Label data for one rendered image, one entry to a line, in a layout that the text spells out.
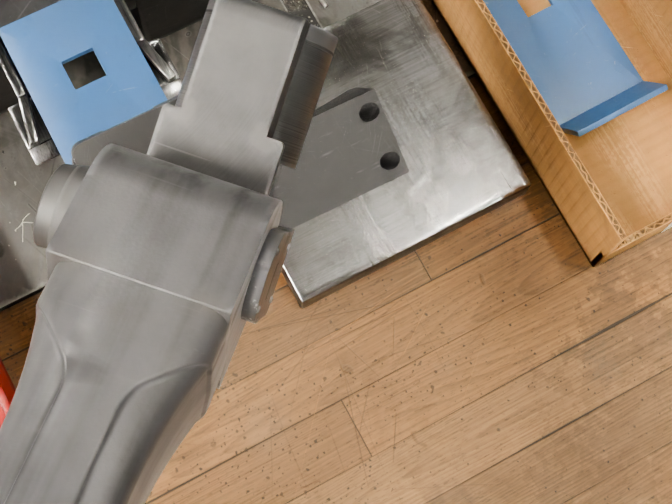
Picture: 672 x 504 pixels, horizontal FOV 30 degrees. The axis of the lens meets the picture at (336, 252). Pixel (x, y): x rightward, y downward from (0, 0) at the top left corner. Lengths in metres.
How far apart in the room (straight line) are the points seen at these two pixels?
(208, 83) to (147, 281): 0.10
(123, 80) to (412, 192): 0.20
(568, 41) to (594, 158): 0.08
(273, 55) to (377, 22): 0.37
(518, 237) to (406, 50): 0.15
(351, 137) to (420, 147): 0.25
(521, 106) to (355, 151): 0.25
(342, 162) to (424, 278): 0.25
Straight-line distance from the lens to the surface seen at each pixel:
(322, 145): 0.58
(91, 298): 0.42
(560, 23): 0.89
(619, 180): 0.86
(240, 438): 0.80
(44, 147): 0.76
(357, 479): 0.80
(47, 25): 0.79
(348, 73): 0.84
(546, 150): 0.82
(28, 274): 0.83
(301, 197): 0.58
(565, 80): 0.87
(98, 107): 0.76
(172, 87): 0.77
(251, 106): 0.49
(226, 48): 0.50
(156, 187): 0.45
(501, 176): 0.83
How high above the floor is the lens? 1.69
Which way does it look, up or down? 75 degrees down
